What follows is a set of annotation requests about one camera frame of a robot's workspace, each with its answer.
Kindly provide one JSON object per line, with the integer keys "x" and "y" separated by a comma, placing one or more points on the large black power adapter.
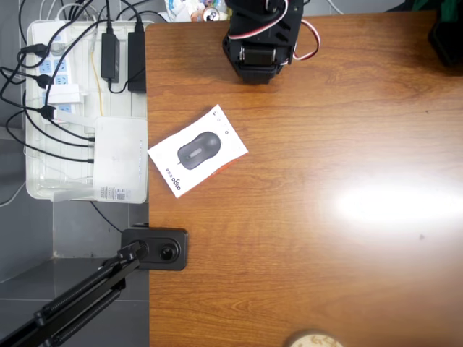
{"x": 136, "y": 61}

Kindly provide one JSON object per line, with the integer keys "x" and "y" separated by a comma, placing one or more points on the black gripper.
{"x": 257, "y": 55}

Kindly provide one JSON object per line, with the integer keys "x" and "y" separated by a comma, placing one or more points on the black idle robot arm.
{"x": 448, "y": 43}

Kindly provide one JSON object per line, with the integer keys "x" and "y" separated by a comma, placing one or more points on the white plastic tray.
{"x": 119, "y": 103}

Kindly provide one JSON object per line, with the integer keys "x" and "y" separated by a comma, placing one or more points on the white charger plug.
{"x": 65, "y": 94}

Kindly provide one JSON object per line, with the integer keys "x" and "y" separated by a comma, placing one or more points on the drink can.
{"x": 211, "y": 15}

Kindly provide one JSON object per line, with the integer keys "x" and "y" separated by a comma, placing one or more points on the round wooden coaster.
{"x": 314, "y": 339}

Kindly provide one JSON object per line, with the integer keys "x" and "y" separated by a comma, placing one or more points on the white router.
{"x": 119, "y": 159}

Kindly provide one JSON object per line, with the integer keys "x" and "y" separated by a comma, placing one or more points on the slim black power adapter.
{"x": 110, "y": 58}

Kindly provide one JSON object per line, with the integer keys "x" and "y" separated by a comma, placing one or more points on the black power plug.
{"x": 44, "y": 81}
{"x": 47, "y": 112}
{"x": 36, "y": 48}

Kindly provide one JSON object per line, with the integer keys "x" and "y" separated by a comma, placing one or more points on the white power strip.
{"x": 61, "y": 67}

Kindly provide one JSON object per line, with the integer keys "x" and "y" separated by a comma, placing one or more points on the printed plastic bag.
{"x": 181, "y": 9}

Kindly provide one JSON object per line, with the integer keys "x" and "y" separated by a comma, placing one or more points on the black stand clamp base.
{"x": 181, "y": 238}

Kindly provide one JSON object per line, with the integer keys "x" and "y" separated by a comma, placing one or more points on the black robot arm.
{"x": 257, "y": 56}

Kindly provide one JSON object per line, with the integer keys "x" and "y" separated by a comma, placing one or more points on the white router antenna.
{"x": 72, "y": 196}
{"x": 72, "y": 117}

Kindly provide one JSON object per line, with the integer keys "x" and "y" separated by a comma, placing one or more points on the white orange mouse box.
{"x": 199, "y": 152}

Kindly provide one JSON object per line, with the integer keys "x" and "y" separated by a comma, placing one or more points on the green fabric item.
{"x": 427, "y": 4}

